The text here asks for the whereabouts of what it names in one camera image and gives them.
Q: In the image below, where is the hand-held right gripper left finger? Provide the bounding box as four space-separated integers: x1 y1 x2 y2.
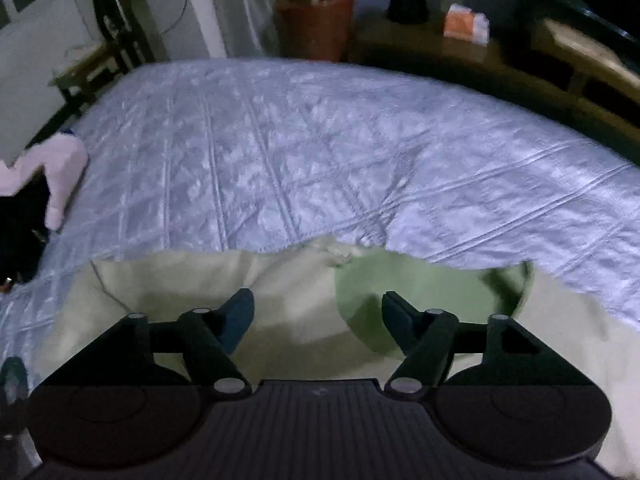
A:
37 288 256 401

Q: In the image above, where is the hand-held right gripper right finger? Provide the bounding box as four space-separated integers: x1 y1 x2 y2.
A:
381 290 597 401

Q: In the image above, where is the cream sweatshirt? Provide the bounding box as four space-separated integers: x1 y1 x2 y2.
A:
30 237 640 480

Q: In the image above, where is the pink cloth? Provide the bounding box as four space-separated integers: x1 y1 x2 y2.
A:
0 134 90 232

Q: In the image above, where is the small wooden stool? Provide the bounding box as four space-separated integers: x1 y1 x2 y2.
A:
47 42 126 113

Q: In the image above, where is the silver quilted bedspread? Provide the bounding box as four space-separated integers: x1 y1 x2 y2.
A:
0 57 640 461

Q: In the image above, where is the dark low side table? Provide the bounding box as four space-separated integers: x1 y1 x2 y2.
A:
350 14 506 78

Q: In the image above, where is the orange and white box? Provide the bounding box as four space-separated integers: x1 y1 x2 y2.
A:
442 2 491 46

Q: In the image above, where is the potted tree in terracotta pot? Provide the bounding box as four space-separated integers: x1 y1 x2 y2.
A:
272 0 357 63

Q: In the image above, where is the white sheer curtain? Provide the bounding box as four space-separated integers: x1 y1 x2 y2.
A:
200 0 283 58

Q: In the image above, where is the wooden television bench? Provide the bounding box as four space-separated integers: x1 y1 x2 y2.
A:
530 17 640 106

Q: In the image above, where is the black stand with cables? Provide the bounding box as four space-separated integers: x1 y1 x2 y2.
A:
87 0 157 68

